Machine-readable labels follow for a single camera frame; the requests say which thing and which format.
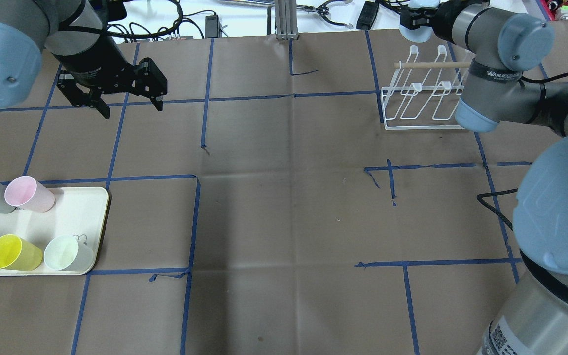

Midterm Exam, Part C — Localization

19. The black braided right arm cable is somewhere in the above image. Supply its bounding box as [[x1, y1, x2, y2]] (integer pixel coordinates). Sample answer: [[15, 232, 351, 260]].
[[476, 69, 568, 231]]

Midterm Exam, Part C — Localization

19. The blue plastic cup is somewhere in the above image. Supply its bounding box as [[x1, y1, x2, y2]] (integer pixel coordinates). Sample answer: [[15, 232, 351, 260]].
[[399, 0, 440, 43]]

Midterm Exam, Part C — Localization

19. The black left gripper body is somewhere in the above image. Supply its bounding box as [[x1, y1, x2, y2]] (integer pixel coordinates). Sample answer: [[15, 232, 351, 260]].
[[56, 37, 168, 107]]

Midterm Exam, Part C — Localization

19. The white wire cup rack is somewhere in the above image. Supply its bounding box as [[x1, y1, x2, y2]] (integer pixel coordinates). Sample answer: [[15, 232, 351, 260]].
[[381, 43, 474, 131]]

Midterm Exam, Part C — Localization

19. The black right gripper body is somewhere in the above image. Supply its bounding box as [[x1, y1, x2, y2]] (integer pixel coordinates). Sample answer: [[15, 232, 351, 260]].
[[400, 4, 457, 42]]

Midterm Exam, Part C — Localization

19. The cream plastic tray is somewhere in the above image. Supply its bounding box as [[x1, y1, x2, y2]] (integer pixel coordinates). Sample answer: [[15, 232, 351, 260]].
[[0, 187, 110, 276]]

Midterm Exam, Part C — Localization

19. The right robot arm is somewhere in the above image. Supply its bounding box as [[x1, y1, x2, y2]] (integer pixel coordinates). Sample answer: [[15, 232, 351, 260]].
[[399, 0, 568, 355]]

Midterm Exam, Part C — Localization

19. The aluminium frame post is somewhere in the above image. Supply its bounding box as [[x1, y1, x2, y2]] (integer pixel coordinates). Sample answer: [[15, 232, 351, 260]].
[[274, 0, 298, 41]]

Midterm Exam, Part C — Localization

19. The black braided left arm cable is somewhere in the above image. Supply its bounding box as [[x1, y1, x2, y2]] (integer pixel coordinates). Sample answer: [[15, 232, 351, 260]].
[[87, 0, 184, 41]]

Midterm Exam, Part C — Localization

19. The black power adapter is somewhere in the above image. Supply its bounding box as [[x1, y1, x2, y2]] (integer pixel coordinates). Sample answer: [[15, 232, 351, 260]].
[[204, 14, 222, 39]]

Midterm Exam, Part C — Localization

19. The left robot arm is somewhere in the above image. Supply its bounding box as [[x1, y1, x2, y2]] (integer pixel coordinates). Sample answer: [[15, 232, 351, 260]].
[[0, 0, 168, 119]]

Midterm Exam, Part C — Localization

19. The yellow plastic cup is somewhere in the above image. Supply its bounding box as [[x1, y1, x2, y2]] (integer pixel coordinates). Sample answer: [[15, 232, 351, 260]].
[[0, 234, 43, 271]]

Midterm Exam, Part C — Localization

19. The black power brick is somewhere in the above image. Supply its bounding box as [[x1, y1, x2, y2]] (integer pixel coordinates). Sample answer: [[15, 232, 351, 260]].
[[355, 0, 380, 30]]

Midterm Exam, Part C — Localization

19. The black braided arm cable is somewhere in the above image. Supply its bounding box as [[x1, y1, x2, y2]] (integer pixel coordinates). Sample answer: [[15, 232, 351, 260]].
[[476, 69, 568, 231], [87, 0, 184, 41]]

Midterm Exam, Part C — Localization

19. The pink plastic cup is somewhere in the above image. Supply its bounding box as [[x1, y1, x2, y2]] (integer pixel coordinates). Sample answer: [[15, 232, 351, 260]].
[[4, 176, 56, 212]]

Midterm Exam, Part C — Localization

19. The pale green plastic cup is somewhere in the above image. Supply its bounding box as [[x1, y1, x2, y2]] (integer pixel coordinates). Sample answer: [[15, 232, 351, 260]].
[[43, 234, 96, 272]]

